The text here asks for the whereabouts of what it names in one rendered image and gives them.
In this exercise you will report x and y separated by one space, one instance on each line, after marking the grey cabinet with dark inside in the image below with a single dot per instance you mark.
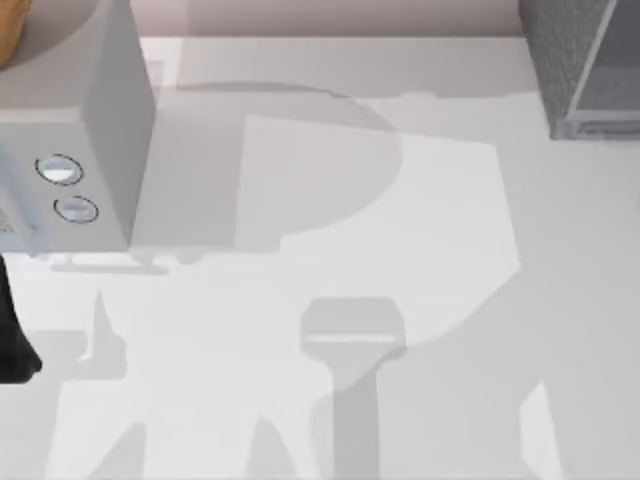
580 60

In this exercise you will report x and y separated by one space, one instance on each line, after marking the pale microwave oven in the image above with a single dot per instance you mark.
107 150

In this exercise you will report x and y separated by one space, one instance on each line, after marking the orange bread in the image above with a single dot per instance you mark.
10 25

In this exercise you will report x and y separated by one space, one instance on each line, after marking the small round microwave knob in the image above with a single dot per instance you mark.
76 209

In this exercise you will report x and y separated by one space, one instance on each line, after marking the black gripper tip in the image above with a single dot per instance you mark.
12 340

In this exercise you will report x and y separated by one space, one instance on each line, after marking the large round microwave knob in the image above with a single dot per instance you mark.
59 169

